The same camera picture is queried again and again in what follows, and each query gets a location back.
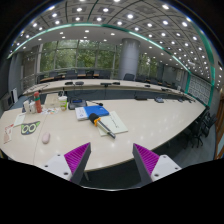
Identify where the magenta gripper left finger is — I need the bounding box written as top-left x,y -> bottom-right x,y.
44,142 -> 92,186

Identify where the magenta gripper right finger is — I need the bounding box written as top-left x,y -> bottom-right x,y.
131,143 -> 183,185

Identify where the pink computer mouse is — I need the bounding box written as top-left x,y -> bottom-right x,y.
42,132 -> 50,144

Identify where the black yellow handheld tool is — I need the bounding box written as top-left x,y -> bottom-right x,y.
89,113 -> 116,139

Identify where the pale green paper sheet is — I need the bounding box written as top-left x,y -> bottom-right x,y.
101,111 -> 128,134

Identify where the blue notebook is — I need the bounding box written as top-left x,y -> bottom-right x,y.
85,105 -> 109,116

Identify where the grey desk telephone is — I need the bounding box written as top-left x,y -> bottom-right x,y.
68,99 -> 87,110

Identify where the white cup green label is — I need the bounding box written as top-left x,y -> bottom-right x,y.
58,96 -> 67,111

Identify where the black office chair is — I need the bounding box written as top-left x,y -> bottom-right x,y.
189,111 -> 217,146

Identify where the red drink bottle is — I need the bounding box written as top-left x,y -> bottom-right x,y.
34,92 -> 42,113

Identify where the white paper sheet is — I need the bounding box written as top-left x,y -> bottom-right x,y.
14,113 -> 25,126

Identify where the red white leaflet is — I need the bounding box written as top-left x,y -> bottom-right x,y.
4,124 -> 14,143

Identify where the white small bottle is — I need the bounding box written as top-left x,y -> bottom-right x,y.
23,100 -> 30,113

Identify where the grey round pillar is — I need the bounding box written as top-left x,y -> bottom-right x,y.
118,38 -> 140,79

